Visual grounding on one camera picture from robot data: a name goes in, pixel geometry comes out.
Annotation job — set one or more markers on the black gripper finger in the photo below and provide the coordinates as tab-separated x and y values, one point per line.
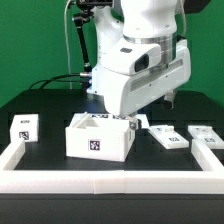
133	123

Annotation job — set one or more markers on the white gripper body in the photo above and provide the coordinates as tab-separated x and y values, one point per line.
129	80

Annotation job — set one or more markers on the white cabinet body box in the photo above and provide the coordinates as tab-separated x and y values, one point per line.
98	136

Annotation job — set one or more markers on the white door panel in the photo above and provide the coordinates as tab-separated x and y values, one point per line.
207	135
168	137

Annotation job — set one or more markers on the small white cabinet top block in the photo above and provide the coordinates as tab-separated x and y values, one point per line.
25	126

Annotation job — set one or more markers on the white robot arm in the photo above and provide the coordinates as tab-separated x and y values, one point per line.
137	22

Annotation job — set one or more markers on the white fiducial marker sheet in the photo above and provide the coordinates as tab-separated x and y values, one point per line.
142	118

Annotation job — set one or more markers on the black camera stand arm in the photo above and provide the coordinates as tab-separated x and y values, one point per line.
84	16

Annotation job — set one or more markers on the white U-shaped fence frame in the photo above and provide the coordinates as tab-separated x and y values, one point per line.
208	180

